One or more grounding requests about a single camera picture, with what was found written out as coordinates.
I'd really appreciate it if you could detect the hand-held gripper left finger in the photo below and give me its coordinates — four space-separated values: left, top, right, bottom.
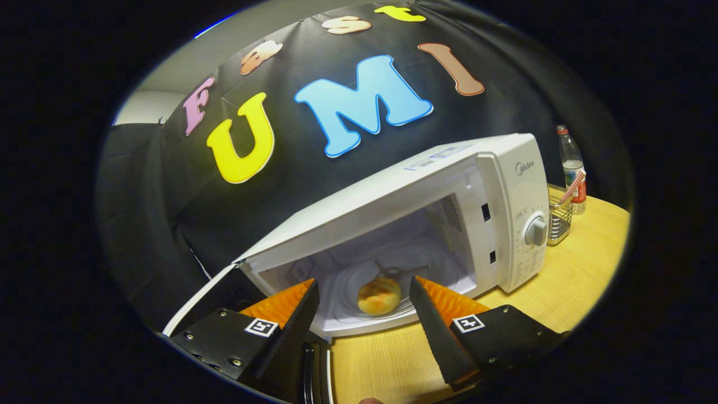
168 279 320 393

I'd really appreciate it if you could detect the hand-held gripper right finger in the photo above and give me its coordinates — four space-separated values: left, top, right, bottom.
409 276 567 392

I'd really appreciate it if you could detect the round toasted bun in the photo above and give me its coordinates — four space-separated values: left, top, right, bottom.
357 277 402 316

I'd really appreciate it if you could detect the white microwave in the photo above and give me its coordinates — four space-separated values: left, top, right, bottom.
163 133 550 404

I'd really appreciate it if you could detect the glass turntable plate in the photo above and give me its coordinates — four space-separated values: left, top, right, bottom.
335 259 449 320

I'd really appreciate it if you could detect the red striped straw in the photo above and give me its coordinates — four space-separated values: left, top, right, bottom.
559 170 587 205

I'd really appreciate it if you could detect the clear water bottle red label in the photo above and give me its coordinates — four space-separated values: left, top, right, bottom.
556 125 587 215

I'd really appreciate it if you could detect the metal wire holder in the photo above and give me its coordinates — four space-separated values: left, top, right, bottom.
547 194 574 246

